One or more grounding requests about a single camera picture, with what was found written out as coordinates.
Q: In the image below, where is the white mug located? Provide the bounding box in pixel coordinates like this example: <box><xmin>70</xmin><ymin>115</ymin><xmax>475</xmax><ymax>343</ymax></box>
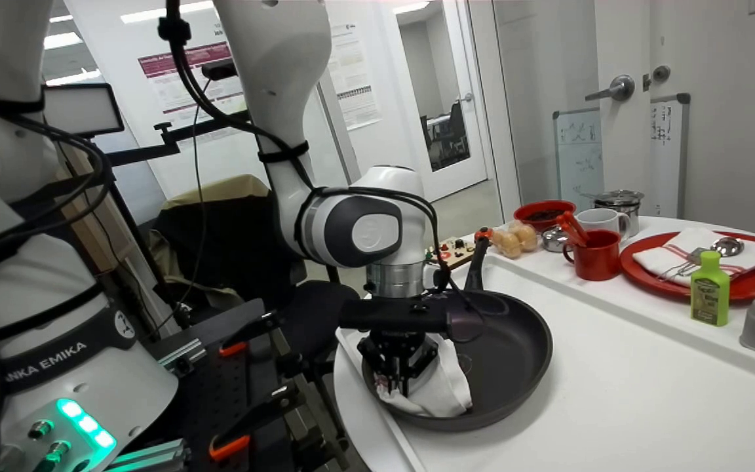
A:
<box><xmin>576</xmin><ymin>208</ymin><xmax>630</xmax><ymax>235</ymax></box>

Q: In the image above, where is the metal canister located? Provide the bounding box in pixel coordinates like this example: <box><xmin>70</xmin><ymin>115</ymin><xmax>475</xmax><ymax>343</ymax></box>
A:
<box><xmin>594</xmin><ymin>190</ymin><xmax>641</xmax><ymax>231</ymax></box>

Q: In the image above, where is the red mug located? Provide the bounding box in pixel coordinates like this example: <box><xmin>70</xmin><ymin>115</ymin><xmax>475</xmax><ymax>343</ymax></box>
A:
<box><xmin>561</xmin><ymin>231</ymin><xmax>620</xmax><ymax>281</ymax></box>

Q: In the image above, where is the red bowl of beans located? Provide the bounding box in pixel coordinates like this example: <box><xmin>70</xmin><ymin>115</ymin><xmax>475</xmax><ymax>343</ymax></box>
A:
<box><xmin>514</xmin><ymin>199</ymin><xmax>576</xmax><ymax>234</ymax></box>

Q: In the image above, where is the black office chair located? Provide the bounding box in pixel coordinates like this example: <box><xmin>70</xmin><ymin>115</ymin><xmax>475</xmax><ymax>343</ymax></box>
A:
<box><xmin>149</xmin><ymin>174</ymin><xmax>361</xmax><ymax>369</ymax></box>

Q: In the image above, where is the small whiteboard by door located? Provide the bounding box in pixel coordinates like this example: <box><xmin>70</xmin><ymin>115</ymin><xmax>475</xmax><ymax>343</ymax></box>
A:
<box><xmin>552</xmin><ymin>108</ymin><xmax>602</xmax><ymax>208</ymax></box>

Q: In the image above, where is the napkin on red plate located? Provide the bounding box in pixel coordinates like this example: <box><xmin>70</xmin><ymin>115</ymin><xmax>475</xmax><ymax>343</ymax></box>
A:
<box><xmin>633</xmin><ymin>228</ymin><xmax>755</xmax><ymax>285</ymax></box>

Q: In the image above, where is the right orange clamp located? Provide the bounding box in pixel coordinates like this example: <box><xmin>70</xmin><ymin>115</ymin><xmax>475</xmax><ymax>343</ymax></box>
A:
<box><xmin>207</xmin><ymin>382</ymin><xmax>306</xmax><ymax>464</ymax></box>

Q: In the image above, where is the white towel with red stripes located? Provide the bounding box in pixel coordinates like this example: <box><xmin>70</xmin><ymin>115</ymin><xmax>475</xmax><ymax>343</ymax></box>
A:
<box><xmin>337</xmin><ymin>327</ymin><xmax>476</xmax><ymax>420</ymax></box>

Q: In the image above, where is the red plate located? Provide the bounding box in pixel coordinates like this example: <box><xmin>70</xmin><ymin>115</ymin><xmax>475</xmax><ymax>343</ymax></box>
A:
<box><xmin>620</xmin><ymin>228</ymin><xmax>755</xmax><ymax>304</ymax></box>

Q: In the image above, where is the black frying pan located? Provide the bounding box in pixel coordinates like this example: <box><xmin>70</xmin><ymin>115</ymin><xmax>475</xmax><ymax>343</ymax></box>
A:
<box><xmin>373</xmin><ymin>231</ymin><xmax>552</xmax><ymax>432</ymax></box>

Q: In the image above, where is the round white table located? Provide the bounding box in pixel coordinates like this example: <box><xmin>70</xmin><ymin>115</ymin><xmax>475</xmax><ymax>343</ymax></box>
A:
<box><xmin>331</xmin><ymin>212</ymin><xmax>755</xmax><ymax>472</ymax></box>

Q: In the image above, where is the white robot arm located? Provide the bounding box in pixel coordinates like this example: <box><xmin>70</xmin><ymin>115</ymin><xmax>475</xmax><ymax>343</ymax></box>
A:
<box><xmin>211</xmin><ymin>0</ymin><xmax>449</xmax><ymax>382</ymax></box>

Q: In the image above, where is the door handle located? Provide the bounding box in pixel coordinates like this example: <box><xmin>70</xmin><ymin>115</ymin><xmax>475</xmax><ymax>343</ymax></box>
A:
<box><xmin>588</xmin><ymin>75</ymin><xmax>633</xmax><ymax>102</ymax></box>

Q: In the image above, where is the green bottle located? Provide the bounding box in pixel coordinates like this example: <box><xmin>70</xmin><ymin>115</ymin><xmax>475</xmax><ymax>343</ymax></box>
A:
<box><xmin>689</xmin><ymin>251</ymin><xmax>732</xmax><ymax>325</ymax></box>

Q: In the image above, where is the plastic container of buns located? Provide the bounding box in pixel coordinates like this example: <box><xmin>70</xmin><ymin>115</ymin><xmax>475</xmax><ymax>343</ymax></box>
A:
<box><xmin>493</xmin><ymin>224</ymin><xmax>540</xmax><ymax>259</ymax></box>

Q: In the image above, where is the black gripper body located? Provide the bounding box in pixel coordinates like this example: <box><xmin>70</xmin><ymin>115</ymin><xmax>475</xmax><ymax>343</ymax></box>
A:
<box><xmin>340</xmin><ymin>296</ymin><xmax>481</xmax><ymax>386</ymax></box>

